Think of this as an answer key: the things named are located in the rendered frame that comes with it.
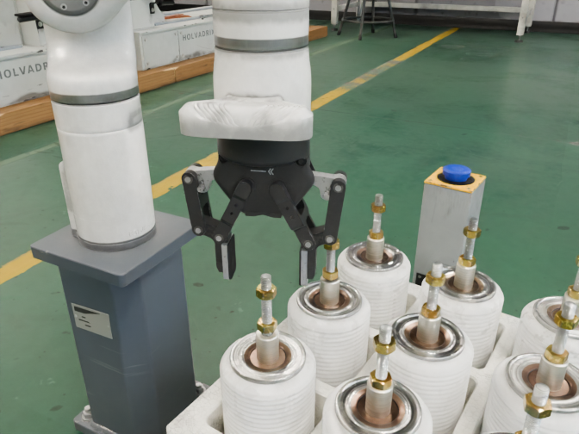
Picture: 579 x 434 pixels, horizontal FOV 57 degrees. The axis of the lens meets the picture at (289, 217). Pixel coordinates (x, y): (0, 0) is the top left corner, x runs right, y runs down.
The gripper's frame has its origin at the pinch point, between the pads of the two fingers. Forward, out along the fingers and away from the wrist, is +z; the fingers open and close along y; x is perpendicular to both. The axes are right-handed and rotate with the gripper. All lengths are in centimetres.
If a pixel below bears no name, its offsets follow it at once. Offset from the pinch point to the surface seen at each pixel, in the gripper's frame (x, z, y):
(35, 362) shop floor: -21, 36, 44
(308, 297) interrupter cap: -10.2, 10.3, -2.8
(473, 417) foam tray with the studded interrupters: -1.9, 17.6, -21.0
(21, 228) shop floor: -65, 36, 74
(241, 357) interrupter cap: 1.0, 10.2, 2.5
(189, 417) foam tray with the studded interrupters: 2.3, 17.6, 7.9
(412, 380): -0.8, 12.5, -14.3
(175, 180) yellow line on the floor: -101, 36, 47
